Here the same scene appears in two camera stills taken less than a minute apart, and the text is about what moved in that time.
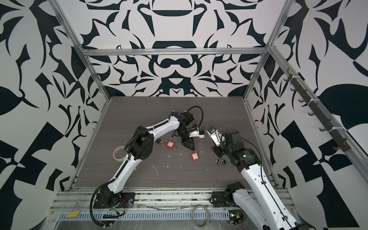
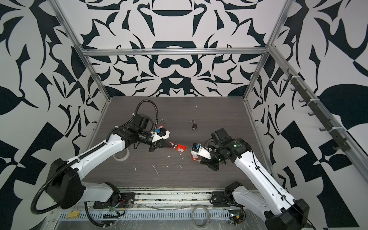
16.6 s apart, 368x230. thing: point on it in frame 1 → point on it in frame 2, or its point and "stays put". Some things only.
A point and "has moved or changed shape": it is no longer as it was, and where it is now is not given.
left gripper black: [189, 143] → [156, 145]
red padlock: [194, 155] stays put
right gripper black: [219, 152] → [214, 165]
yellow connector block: [73, 214] stays put
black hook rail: [342, 143] stays put
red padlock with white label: [169, 144] has moved or changed shape
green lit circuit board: [236, 216] stays put
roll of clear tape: [114, 154] stays put
